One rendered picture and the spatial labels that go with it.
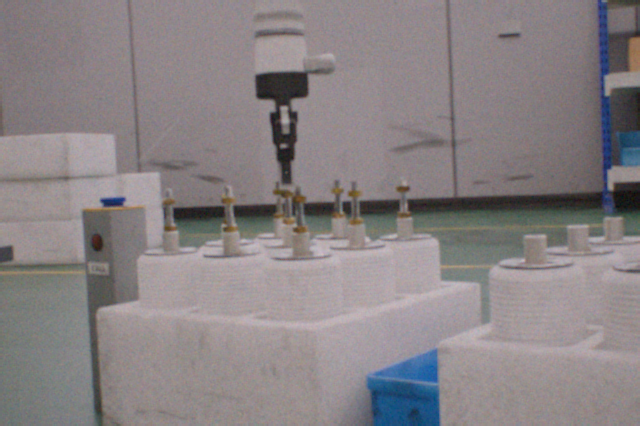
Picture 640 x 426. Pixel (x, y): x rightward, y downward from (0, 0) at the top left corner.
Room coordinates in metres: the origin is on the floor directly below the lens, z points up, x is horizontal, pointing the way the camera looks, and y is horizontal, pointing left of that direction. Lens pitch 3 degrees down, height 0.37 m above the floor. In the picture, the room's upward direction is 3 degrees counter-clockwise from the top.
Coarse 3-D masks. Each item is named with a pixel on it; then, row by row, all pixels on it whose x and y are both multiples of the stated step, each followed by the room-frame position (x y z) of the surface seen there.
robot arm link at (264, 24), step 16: (256, 0) 1.26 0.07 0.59; (272, 0) 1.25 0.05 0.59; (288, 0) 1.25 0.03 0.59; (256, 16) 1.27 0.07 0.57; (272, 16) 1.25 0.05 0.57; (288, 16) 1.25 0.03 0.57; (256, 32) 1.27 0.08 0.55; (272, 32) 1.25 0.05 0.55; (288, 32) 1.25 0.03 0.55; (304, 32) 1.28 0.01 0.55
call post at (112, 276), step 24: (96, 216) 1.38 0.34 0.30; (120, 216) 1.37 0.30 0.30; (144, 216) 1.41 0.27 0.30; (120, 240) 1.37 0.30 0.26; (144, 240) 1.41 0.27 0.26; (96, 264) 1.38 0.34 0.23; (120, 264) 1.37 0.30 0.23; (96, 288) 1.38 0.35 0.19; (120, 288) 1.36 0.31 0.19; (96, 336) 1.39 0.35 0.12; (96, 360) 1.39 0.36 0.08; (96, 384) 1.39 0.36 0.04; (96, 408) 1.40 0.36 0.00
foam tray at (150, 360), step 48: (144, 336) 1.19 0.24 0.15; (192, 336) 1.13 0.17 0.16; (240, 336) 1.08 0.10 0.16; (288, 336) 1.04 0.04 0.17; (336, 336) 1.04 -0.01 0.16; (384, 336) 1.12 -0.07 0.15; (432, 336) 1.21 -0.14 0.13; (144, 384) 1.19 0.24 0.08; (192, 384) 1.14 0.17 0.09; (240, 384) 1.09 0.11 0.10; (288, 384) 1.04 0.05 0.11; (336, 384) 1.04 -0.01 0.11
